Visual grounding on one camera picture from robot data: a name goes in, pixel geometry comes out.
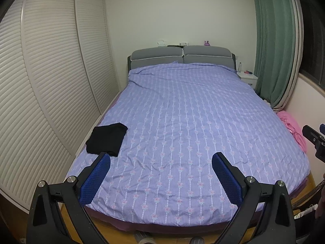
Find beige curtain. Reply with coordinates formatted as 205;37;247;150
279;0;306;112

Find dark clothing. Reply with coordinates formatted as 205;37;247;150
314;173;325;219

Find dark window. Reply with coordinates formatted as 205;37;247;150
297;0;325;95

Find white nightstand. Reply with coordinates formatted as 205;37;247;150
236;71;259;90

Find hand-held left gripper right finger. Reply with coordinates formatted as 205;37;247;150
211;152;296;244

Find blue floral bed cover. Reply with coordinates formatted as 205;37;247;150
65;61;312;226

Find grey headboard cushion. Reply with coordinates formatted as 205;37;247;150
183;45;235;68
127;46;184;71

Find pink cloth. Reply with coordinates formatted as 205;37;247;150
276;110;308;154

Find green curtain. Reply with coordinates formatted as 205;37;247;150
250;0;298;109

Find black pants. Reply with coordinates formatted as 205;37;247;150
86;122;128;157

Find white cloth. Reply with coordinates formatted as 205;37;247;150
294;205;318;219

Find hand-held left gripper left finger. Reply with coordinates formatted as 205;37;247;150
27;152;111;244

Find white louvered wardrobe door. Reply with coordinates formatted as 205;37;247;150
22;0;102;158
0;0;77;210
75;0;120;115

